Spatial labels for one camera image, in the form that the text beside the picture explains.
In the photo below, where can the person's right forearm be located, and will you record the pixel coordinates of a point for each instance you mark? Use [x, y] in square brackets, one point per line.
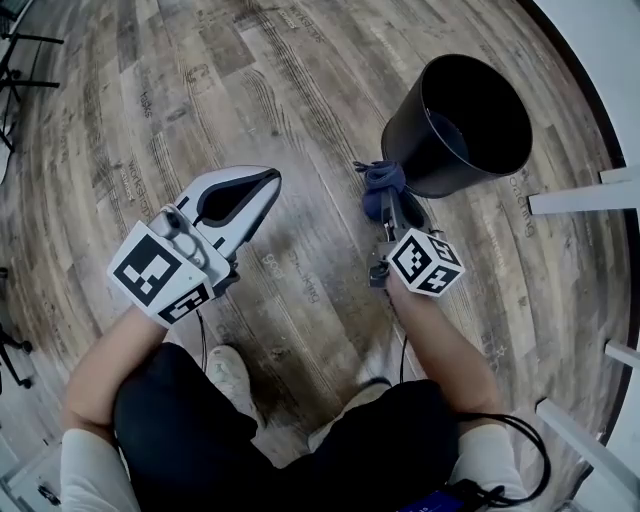
[445, 350]

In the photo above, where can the person's left forearm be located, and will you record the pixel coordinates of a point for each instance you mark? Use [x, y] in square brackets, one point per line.
[110, 365]

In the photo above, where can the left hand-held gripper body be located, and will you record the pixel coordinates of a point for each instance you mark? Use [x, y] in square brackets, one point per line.
[145, 270]

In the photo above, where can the dark blue cloth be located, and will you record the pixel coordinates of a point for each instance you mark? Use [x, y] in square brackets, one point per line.
[382, 187]

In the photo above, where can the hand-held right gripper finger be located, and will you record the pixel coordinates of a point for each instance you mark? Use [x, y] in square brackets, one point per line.
[390, 212]
[414, 215]

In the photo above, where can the white desk with grommet hole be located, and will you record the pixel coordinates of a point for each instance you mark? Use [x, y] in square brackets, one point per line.
[575, 200]

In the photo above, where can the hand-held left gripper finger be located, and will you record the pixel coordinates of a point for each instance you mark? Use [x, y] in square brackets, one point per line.
[200, 185]
[255, 215]

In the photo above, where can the person's right white shoe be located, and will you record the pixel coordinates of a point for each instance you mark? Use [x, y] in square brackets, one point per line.
[375, 365]

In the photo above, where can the person's white shoe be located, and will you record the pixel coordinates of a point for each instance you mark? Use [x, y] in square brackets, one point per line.
[375, 365]
[232, 380]

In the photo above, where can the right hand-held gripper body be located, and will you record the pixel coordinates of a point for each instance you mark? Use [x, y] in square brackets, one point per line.
[420, 260]

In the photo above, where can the black round bin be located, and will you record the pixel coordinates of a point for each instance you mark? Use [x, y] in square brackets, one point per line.
[415, 130]

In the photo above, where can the person's left white shoe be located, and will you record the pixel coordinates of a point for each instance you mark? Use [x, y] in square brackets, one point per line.
[232, 380]

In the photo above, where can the black office chair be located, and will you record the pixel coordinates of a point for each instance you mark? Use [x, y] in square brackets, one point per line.
[12, 350]

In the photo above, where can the person's black shorts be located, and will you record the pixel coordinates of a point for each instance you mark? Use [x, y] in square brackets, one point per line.
[200, 440]

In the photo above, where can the black folding chair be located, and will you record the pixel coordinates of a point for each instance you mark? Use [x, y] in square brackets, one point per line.
[15, 80]

